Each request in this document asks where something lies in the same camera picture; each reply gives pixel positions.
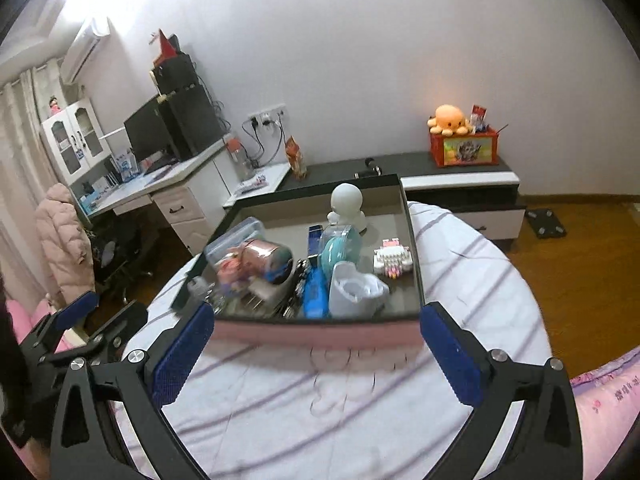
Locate pink printed cylinder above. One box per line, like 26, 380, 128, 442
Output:
220, 241, 295, 291

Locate black monitor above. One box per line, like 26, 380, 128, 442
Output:
123, 97, 178, 168

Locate blue barcode packet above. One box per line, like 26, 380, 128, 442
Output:
301, 266, 330, 318

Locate white glass door cabinet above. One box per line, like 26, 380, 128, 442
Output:
40, 99, 113, 186

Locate black office chair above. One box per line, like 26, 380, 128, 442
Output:
82, 215, 153, 301

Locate black computer tower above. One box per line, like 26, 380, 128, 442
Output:
155, 82, 228, 161

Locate white pink building block figure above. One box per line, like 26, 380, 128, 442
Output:
372, 239, 413, 280

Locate white round head figure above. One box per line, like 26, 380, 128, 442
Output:
327, 183, 367, 236

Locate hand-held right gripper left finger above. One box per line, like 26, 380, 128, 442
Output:
47, 302, 216, 480

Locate printed leaflet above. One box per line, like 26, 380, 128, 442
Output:
235, 174, 271, 195

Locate red printed crate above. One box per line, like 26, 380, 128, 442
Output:
430, 127, 501, 168

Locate white air conditioner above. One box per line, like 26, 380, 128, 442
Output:
61, 17, 111, 83

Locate white desk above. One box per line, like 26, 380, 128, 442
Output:
82, 137, 241, 256

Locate white wall outlet strip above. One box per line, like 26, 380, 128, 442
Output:
247, 104, 288, 128

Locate blue white packets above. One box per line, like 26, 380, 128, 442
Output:
112, 154, 138, 183

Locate pink puffer jacket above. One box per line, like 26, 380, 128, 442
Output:
34, 182, 96, 306

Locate clear plastic box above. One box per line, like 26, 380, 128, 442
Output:
204, 217, 266, 271

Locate pink pillow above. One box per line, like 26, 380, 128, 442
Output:
0, 295, 86, 356

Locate black metal tool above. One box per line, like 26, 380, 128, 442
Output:
285, 259, 308, 318

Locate purple printed blanket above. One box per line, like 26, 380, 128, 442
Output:
570, 345, 640, 480

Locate clear jar orange lid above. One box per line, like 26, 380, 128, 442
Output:
227, 135, 253, 181

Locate black power cable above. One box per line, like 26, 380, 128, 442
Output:
242, 116, 282, 168

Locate teal round container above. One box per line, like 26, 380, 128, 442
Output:
319, 225, 363, 281

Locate beige curtain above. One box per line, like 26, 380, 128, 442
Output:
0, 67, 63, 306

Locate orange snack bag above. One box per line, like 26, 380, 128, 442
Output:
285, 136, 308, 180

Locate black pink storage box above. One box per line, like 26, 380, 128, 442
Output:
170, 174, 426, 348

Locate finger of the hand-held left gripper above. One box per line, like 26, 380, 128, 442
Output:
20, 289, 99, 361
85, 300, 149, 361

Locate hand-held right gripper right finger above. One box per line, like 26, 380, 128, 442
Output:
419, 301, 586, 480

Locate red box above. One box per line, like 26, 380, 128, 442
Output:
152, 29, 181, 66

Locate white plastic holder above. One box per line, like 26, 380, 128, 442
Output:
328, 261, 390, 318

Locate black white low cabinet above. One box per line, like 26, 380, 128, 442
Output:
222, 151, 527, 253

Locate black floor scale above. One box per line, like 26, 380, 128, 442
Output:
525, 207, 568, 238

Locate orange octopus plush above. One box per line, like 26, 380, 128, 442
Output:
427, 105, 472, 136

